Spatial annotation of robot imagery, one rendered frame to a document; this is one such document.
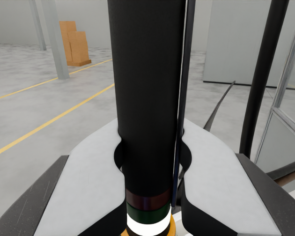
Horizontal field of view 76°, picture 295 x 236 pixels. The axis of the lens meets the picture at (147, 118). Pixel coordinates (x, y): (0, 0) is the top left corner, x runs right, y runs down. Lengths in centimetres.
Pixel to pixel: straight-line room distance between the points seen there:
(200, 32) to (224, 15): 677
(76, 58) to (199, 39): 713
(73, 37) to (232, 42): 555
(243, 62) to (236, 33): 76
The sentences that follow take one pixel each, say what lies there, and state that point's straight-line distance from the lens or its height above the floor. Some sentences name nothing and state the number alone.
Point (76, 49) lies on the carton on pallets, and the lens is 825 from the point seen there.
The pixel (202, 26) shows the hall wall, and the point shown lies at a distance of 1218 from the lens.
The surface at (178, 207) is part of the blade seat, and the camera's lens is 41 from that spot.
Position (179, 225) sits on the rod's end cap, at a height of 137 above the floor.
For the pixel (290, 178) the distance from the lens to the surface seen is 30.
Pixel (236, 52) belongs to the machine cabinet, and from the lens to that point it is 555.
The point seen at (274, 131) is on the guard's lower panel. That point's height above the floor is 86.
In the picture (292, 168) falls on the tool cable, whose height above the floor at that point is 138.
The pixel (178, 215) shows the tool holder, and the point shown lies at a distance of 21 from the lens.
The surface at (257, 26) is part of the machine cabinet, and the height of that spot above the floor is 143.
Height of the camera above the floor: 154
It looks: 27 degrees down
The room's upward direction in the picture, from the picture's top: straight up
